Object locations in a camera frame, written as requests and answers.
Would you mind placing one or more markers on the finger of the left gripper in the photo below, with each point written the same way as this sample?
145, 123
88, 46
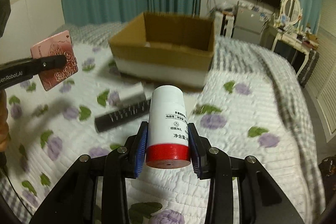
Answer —
17, 71

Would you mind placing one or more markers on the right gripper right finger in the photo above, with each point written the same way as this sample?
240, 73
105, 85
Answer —
261, 200

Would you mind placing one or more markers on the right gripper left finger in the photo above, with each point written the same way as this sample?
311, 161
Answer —
73, 198

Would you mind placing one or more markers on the pink rose card box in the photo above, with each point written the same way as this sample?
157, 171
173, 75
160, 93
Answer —
59, 44

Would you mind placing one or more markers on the white bottle red cap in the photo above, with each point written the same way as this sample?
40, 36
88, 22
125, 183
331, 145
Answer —
168, 134

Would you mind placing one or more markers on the white rectangular power bank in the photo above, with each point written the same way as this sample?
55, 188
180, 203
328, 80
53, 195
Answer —
131, 95

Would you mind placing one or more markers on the person's left hand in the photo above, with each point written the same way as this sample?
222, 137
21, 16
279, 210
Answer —
4, 127

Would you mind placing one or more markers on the dark patterned bag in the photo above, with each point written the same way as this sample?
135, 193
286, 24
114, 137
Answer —
327, 169

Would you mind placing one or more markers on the black remote control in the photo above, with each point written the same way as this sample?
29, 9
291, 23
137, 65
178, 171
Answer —
114, 119

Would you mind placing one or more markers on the floral white quilt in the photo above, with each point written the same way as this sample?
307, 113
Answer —
36, 118

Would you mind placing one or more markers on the white louvred wardrobe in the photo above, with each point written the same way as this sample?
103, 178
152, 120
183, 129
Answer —
322, 81

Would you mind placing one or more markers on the dark suitcase by wardrobe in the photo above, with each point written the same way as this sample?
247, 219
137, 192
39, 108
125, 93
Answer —
308, 69

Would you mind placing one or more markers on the grey checked bed sheet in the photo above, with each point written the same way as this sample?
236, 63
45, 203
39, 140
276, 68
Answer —
252, 104

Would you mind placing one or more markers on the white dressing table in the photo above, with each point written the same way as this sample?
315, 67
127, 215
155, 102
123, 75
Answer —
292, 49

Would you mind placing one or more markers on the open cardboard box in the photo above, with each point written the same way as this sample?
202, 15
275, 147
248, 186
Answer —
166, 48

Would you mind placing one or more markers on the grey small refrigerator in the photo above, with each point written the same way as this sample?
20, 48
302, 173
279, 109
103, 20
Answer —
248, 26

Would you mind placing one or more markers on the white suitcase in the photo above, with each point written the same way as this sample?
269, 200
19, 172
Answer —
224, 23

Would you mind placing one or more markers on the oval vanity mirror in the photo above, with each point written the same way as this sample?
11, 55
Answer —
291, 12

